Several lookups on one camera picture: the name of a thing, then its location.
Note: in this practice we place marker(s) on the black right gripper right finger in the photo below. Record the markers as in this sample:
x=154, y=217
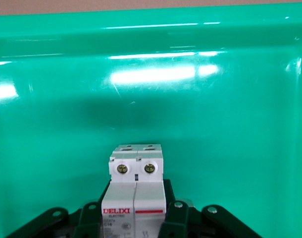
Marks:
x=180, y=218

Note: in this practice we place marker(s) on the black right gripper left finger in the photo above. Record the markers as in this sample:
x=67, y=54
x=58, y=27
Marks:
x=89, y=220

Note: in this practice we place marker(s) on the white circuit breaker red toggle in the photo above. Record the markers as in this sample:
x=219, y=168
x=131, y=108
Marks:
x=133, y=193

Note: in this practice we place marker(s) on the green plastic tray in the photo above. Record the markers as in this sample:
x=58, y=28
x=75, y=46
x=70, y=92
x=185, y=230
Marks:
x=215, y=124

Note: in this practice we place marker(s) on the brown table mat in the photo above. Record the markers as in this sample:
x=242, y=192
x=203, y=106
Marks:
x=91, y=6

